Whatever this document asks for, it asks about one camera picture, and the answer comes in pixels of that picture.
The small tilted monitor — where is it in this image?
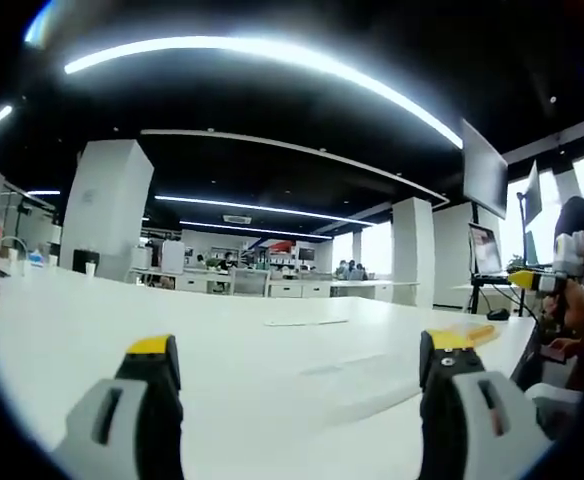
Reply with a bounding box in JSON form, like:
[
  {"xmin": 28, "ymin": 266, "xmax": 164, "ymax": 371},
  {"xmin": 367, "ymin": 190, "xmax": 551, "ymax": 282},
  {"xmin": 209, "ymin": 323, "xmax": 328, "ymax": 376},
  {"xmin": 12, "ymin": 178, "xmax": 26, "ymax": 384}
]
[{"xmin": 523, "ymin": 159, "xmax": 544, "ymax": 227}]

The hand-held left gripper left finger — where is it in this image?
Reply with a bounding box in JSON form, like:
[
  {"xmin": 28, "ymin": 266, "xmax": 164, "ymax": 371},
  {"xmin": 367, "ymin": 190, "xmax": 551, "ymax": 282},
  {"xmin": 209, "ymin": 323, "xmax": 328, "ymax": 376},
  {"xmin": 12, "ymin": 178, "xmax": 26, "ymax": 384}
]
[{"xmin": 53, "ymin": 333, "xmax": 185, "ymax": 480}]

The long ceiling strip light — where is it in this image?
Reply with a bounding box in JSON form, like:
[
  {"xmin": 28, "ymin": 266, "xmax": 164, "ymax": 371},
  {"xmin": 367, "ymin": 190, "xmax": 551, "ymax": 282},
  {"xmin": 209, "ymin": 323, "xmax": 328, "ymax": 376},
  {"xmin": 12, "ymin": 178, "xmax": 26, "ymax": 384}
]
[{"xmin": 63, "ymin": 35, "xmax": 465, "ymax": 150}]

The black laptop stand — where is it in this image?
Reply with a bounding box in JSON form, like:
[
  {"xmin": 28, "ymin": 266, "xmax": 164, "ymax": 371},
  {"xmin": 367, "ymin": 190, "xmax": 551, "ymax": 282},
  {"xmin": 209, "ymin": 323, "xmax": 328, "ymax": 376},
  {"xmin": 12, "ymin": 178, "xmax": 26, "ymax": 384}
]
[{"xmin": 467, "ymin": 274, "xmax": 526, "ymax": 317}]

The yellow packet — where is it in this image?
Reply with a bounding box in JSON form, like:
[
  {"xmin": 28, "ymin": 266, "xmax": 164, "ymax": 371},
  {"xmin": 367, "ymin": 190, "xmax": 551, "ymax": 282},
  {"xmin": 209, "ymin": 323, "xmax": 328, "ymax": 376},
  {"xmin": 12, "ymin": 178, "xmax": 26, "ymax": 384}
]
[{"xmin": 440, "ymin": 323, "xmax": 502, "ymax": 347}]

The open laptop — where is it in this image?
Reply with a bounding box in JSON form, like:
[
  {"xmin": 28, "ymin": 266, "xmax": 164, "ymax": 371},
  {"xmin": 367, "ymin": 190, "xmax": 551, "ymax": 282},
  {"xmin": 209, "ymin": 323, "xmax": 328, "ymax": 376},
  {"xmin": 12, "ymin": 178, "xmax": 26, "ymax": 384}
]
[{"xmin": 467, "ymin": 222, "xmax": 512, "ymax": 279}]

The white chair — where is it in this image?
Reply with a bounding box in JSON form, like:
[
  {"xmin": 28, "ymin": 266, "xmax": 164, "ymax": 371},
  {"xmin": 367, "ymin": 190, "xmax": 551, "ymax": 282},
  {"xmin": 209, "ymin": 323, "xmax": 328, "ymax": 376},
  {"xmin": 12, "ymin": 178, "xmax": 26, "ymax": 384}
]
[{"xmin": 523, "ymin": 382, "xmax": 584, "ymax": 454}]

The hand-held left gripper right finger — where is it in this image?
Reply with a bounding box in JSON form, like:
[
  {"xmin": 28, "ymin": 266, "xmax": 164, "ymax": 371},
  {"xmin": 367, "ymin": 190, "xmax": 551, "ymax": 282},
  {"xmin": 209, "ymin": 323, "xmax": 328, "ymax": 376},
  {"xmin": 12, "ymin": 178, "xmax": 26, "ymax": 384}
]
[{"xmin": 417, "ymin": 328, "xmax": 556, "ymax": 480}]

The black cabinet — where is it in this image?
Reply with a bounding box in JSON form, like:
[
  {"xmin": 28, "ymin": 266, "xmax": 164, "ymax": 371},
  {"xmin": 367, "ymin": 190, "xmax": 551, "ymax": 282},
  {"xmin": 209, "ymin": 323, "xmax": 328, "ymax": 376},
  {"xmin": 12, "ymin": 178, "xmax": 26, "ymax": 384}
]
[{"xmin": 71, "ymin": 248, "xmax": 101, "ymax": 276}]

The row of white office desks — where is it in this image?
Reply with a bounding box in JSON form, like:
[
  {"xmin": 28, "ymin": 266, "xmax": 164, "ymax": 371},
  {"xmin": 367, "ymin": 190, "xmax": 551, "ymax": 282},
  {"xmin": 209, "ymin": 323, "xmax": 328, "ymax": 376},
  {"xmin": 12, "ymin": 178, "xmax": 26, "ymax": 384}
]
[{"xmin": 130, "ymin": 267, "xmax": 421, "ymax": 300}]

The large black monitor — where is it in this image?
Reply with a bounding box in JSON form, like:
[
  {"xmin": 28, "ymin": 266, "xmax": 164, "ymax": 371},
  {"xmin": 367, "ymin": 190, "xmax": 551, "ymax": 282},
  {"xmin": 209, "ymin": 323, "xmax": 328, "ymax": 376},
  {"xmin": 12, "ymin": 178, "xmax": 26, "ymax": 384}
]
[{"xmin": 460, "ymin": 118, "xmax": 510, "ymax": 222}]

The person's dark haired head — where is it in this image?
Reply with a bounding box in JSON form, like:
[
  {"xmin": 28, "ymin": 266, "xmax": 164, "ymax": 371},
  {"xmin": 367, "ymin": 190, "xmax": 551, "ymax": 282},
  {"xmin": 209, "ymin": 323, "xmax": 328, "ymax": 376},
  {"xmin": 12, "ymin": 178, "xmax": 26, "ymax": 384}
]
[{"xmin": 553, "ymin": 195, "xmax": 584, "ymax": 251}]

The dark smartphone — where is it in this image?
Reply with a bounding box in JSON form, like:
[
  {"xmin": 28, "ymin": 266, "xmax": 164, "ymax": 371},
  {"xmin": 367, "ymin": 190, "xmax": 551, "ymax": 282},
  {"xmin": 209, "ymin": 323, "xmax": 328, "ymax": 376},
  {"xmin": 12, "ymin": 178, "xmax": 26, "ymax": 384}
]
[{"xmin": 538, "ymin": 344, "xmax": 569, "ymax": 365}]

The curved metal faucet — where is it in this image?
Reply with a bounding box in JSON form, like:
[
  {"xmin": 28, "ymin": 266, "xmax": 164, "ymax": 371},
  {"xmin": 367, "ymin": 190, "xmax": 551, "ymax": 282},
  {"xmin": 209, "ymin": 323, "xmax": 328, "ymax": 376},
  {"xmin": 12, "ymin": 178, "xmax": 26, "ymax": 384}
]
[{"xmin": 0, "ymin": 236, "xmax": 29, "ymax": 277}]

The person's right hand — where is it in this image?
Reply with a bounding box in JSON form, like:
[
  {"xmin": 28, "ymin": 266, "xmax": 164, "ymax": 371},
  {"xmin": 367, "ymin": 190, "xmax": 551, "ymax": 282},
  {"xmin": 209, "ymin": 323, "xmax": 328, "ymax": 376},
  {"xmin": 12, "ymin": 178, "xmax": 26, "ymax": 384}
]
[{"xmin": 554, "ymin": 282, "xmax": 584, "ymax": 342}]

